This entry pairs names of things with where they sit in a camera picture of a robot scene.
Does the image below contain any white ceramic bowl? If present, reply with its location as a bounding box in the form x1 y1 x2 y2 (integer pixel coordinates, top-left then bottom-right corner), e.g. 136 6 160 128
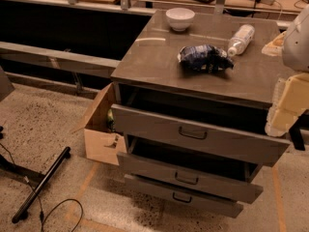
165 8 195 32

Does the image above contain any green item in box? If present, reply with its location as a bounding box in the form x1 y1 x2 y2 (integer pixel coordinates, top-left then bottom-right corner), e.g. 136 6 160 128
106 109 115 131

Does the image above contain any brown cardboard box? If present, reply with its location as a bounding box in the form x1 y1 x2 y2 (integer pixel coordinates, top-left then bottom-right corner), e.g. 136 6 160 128
71 84 126 165

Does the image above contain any blue crumpled snack bag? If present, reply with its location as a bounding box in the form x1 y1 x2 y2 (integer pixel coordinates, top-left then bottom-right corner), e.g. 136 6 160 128
178 44 234 73

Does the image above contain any black floor cable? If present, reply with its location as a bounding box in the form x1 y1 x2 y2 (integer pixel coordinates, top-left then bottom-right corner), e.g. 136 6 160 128
0 142 84 232

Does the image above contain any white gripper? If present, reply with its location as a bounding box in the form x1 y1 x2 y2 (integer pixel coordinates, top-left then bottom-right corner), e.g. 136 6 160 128
262 32 309 137

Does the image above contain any black metal stand bar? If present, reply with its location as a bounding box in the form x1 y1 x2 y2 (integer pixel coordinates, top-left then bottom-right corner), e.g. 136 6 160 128
12 147 70 224

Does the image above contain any grey top drawer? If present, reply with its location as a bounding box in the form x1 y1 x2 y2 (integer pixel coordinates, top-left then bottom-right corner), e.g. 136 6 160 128
112 104 290 166

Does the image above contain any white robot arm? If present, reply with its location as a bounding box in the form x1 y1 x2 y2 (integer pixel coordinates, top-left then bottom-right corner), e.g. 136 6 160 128
262 5 309 137

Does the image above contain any grey bottom drawer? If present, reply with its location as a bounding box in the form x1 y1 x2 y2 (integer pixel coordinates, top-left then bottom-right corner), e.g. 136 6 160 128
125 174 243 218

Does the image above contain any clear plastic bottle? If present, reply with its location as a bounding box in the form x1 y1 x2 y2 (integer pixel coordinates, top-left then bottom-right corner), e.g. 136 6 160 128
228 24 255 57

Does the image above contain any grey metal rail beam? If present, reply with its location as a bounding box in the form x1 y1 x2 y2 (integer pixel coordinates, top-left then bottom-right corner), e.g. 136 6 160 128
0 42 120 78

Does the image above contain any grey drawer cabinet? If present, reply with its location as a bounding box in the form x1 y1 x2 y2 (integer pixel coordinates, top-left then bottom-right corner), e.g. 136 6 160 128
110 9 309 153

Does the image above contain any grey drawer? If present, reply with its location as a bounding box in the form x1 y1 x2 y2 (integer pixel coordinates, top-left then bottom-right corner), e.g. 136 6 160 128
112 104 290 166
117 137 263 204
125 174 243 218

